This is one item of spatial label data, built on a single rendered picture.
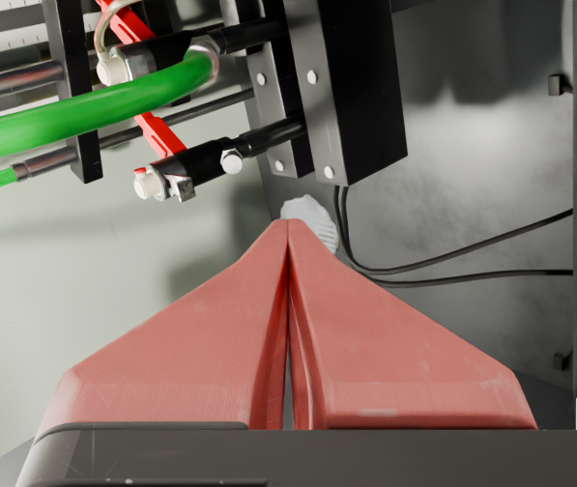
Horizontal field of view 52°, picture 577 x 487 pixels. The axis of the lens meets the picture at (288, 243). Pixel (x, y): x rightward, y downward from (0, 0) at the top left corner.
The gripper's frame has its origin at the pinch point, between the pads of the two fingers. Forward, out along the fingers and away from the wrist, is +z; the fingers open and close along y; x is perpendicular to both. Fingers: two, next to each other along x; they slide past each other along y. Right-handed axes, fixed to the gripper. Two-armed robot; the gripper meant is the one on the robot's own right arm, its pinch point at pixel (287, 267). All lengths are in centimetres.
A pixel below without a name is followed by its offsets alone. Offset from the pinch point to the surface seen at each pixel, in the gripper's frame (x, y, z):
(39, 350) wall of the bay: 42, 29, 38
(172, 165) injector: 12.1, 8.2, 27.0
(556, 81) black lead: 9.0, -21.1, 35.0
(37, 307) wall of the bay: 37, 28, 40
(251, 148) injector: 13.0, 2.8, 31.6
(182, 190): 12.0, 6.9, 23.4
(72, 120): 1.3, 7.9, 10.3
